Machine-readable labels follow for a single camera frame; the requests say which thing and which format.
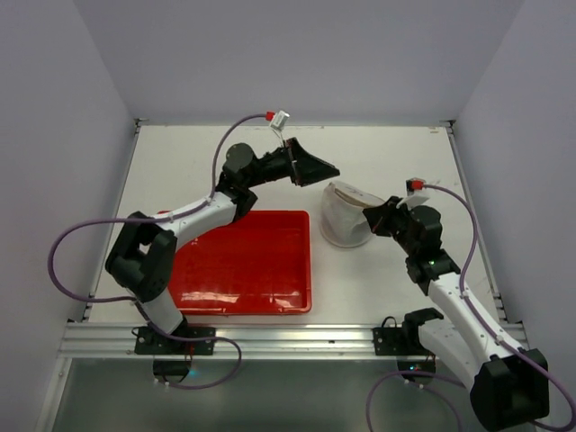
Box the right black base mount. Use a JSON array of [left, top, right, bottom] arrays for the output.
[[372, 308, 444, 356]]

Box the aluminium mounting rail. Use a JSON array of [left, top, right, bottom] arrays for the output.
[[58, 319, 532, 360]]

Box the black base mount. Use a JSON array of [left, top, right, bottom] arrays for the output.
[[132, 326, 216, 356], [372, 308, 444, 356]]

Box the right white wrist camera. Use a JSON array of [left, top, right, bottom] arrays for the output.
[[396, 177, 429, 209]]

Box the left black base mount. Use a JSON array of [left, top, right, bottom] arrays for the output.
[[132, 326, 216, 356]]

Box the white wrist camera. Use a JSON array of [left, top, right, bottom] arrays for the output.
[[265, 110, 290, 146], [396, 177, 429, 209]]

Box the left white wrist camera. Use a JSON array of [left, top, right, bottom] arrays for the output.
[[265, 110, 290, 146]]

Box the white mesh laundry bag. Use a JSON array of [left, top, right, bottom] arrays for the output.
[[319, 181, 384, 248]]

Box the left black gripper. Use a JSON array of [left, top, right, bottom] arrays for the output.
[[244, 136, 338, 188]]

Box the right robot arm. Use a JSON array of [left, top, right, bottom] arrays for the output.
[[363, 196, 550, 431]]

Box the red plastic tray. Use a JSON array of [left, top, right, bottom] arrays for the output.
[[167, 210, 312, 315]]

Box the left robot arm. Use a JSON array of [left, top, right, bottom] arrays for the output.
[[104, 138, 340, 354]]

